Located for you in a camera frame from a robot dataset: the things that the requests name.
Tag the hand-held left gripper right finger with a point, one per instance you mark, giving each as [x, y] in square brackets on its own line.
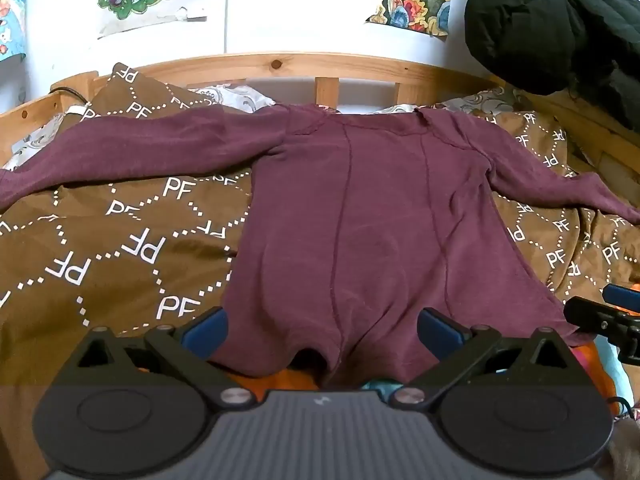
[442, 332]

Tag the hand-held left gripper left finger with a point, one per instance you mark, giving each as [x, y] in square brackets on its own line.
[205, 332]

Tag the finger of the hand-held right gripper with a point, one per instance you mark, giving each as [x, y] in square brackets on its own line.
[622, 293]
[587, 312]

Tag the maroon long-sleeve shirt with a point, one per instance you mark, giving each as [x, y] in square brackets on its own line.
[350, 210]

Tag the orange patchwork quilt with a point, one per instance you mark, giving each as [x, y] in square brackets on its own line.
[595, 375]

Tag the brown printed blanket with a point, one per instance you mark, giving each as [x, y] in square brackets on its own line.
[125, 235]

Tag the beige fuzzy cloth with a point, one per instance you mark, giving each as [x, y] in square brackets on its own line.
[627, 442]

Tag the black puffer jacket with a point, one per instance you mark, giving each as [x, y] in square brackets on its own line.
[540, 20]

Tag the wooden bed frame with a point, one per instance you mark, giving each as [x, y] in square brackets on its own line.
[300, 65]

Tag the white wall pipe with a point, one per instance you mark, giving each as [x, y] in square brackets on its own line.
[228, 10]

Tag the blue cartoon wall poster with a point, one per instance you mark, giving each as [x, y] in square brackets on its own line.
[10, 30]

